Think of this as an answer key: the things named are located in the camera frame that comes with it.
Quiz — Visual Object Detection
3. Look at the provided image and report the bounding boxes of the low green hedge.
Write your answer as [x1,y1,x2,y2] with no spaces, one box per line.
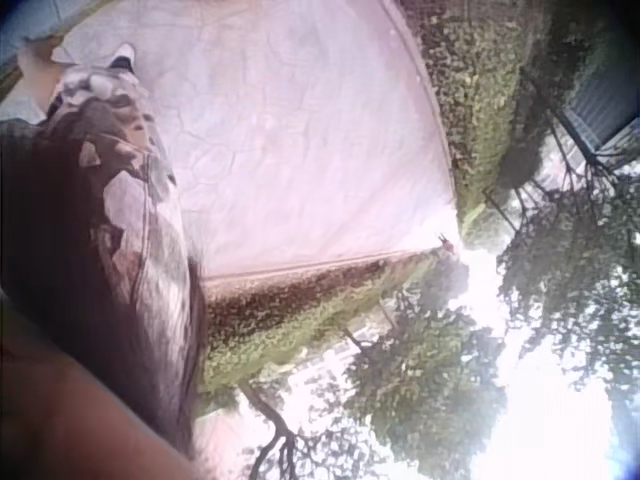
[197,247,469,406]

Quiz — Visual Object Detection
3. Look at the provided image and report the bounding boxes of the large leafy tree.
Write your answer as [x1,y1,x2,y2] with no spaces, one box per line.
[342,259,509,480]

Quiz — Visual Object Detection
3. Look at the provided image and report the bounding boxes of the bare branched tree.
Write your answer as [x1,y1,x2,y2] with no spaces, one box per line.
[237,382,326,480]

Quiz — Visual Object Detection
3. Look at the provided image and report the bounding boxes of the tall green hedge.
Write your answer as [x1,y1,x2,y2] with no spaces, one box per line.
[397,0,556,236]

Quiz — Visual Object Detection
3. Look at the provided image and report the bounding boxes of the leafy tree with dark branches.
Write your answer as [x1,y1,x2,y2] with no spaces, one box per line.
[482,64,640,401]

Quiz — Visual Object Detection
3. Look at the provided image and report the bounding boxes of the person's legs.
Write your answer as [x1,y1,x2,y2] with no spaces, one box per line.
[47,42,154,119]

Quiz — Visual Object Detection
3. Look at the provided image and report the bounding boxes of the building with corrugated roof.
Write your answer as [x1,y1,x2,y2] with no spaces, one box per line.
[557,47,640,166]

